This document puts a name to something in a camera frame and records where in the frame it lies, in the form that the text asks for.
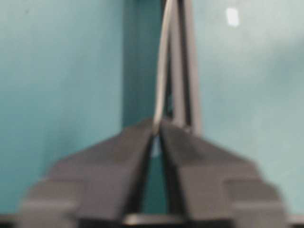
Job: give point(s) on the small white label tape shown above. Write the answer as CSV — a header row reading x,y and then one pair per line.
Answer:
x,y
232,17

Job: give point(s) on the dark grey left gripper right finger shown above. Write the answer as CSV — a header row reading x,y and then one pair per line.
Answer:
x,y
214,188

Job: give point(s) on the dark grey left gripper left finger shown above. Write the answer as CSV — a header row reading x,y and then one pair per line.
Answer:
x,y
95,187

